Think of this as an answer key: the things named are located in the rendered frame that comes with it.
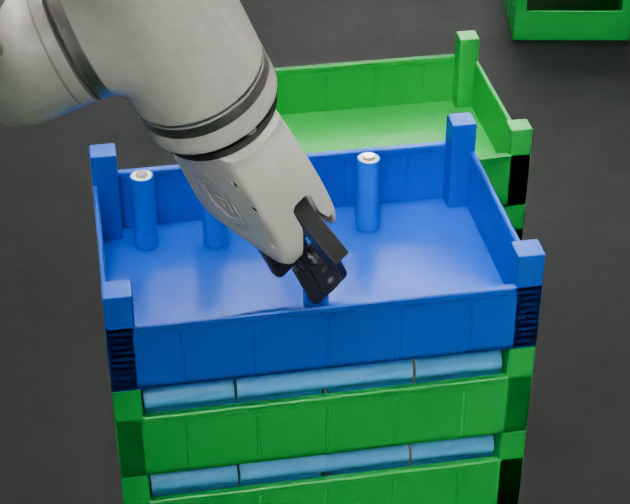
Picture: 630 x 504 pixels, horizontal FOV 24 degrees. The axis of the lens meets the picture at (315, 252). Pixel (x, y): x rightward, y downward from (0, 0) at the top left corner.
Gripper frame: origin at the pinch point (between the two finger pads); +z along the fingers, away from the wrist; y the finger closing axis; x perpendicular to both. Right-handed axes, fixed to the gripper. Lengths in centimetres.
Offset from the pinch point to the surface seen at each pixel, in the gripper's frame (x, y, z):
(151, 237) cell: -4.1, -16.2, 4.8
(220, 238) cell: -0.3, -13.0, 6.8
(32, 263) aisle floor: -4, -84, 59
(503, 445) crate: 3.1, 9.9, 19.9
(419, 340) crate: 2.3, 6.4, 7.6
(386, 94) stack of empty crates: 28, -32, 28
